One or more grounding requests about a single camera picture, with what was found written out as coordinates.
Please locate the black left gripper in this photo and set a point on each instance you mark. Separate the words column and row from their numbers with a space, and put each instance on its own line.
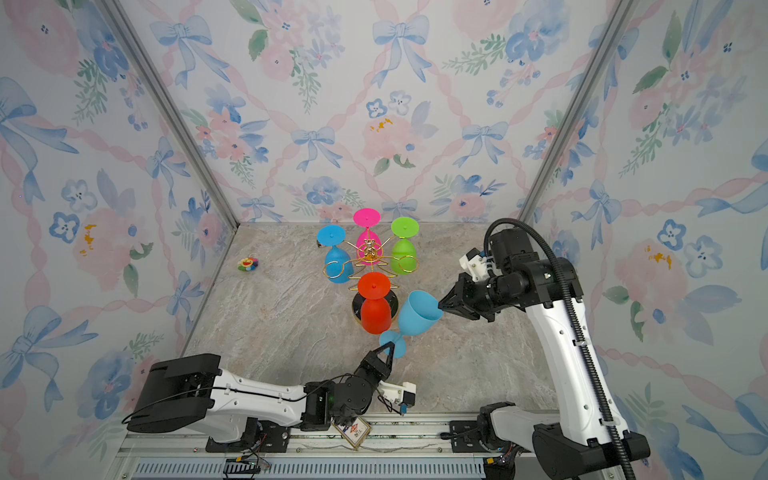
column 375, row 366

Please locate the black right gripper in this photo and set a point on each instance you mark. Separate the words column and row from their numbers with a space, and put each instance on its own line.
column 465, row 305

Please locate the light blue wine glass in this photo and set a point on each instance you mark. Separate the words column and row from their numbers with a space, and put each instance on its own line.
column 419, row 313

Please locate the red wine glass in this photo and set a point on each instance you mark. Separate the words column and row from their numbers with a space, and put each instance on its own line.
column 375, row 312

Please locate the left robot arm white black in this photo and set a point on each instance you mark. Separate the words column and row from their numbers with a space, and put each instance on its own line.
column 233, row 412

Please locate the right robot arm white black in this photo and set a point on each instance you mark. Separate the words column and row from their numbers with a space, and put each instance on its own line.
column 516, row 268

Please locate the green wine glass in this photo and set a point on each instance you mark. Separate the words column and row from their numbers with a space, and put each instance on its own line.
column 404, row 255

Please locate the magenta wine glass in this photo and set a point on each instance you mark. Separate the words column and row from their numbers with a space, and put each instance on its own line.
column 368, row 246

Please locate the cyan wine glass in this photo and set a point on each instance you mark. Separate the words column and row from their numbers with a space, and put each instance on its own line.
column 338, row 266

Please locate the small framed card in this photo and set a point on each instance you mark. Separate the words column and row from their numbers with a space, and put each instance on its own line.
column 354, row 432

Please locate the rainbow flower plush toy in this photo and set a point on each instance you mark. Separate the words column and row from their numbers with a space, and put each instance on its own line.
column 248, row 264

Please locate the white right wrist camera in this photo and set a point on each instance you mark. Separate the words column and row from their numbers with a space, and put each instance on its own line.
column 477, row 265

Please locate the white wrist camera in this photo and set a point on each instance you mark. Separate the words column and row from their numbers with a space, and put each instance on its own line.
column 397, row 398
column 477, row 265

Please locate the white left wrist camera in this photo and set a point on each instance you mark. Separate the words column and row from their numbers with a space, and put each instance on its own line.
column 397, row 398

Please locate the gold wire glass rack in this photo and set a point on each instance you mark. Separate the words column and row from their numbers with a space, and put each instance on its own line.
column 384, row 266

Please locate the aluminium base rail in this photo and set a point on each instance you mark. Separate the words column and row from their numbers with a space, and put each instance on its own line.
column 409, row 447

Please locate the aluminium corner post right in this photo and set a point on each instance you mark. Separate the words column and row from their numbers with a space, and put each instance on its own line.
column 607, row 42

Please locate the aluminium corner post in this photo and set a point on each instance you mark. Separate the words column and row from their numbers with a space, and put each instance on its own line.
column 116, row 17
column 607, row 42

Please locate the aluminium corner post left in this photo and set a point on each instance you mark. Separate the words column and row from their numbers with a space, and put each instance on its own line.
column 116, row 17

